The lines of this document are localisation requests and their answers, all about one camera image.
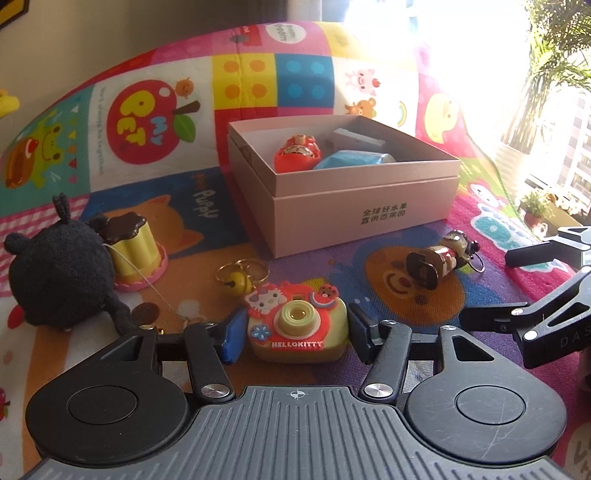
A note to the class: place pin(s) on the red daruma doll toy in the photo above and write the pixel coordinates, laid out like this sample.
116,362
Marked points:
293,159

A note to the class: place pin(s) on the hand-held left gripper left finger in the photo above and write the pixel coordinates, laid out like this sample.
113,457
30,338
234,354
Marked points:
234,337

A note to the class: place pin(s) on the yellow plush toy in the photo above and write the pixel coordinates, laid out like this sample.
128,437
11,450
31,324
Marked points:
7,104

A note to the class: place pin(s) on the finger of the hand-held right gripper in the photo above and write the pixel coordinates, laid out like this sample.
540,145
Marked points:
494,318
531,258

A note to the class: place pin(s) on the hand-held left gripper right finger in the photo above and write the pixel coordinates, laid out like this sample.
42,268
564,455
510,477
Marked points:
362,334

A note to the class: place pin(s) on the colourful printed play mat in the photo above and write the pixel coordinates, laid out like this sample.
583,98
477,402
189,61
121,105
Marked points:
323,281

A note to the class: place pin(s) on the white ribbed plant pot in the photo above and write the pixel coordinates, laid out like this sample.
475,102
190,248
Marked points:
512,164

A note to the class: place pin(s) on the framed wall picture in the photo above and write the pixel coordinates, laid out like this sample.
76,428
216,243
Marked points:
8,11

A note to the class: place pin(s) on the large palm plant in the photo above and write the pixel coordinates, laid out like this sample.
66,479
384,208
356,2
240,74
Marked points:
549,60

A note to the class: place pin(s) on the brown round tag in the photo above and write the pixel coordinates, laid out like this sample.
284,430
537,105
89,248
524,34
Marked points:
145,312

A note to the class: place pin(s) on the yellow pudding toy brown top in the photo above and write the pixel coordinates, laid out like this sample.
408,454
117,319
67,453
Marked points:
134,258

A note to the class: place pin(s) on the small potted plant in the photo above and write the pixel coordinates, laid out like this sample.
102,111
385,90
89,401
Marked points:
535,207

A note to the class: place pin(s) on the blue tissue packet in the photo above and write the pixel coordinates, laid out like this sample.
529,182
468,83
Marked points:
351,161

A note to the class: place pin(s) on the yellow bell keyring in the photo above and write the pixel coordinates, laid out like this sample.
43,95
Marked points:
231,279

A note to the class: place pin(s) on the black plush toy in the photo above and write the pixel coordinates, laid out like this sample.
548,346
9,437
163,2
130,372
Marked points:
55,277

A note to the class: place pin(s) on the white plastic piece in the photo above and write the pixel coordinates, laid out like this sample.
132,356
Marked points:
358,138

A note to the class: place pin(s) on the pink cardboard box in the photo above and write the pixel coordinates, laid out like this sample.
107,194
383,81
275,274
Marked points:
323,221

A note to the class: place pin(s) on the yellow pink toy camera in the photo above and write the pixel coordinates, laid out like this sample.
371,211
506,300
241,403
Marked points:
295,339

